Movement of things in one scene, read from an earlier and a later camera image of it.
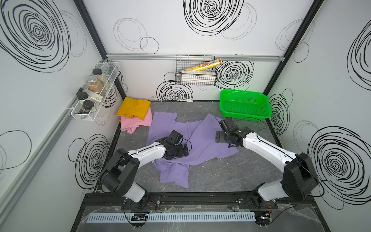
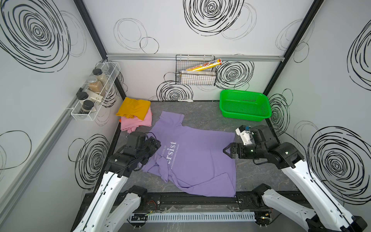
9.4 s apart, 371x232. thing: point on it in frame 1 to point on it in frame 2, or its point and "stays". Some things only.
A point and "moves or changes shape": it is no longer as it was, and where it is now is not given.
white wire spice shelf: [85, 109] stays
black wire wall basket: [195, 70] stays
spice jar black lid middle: [81, 96] stays
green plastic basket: [253, 106] stays
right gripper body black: [222, 137] to [250, 151]
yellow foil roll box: [209, 65] stays
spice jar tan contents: [93, 85] stays
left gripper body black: [178, 151] to [149, 149]
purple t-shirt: [184, 142] moves or changes shape
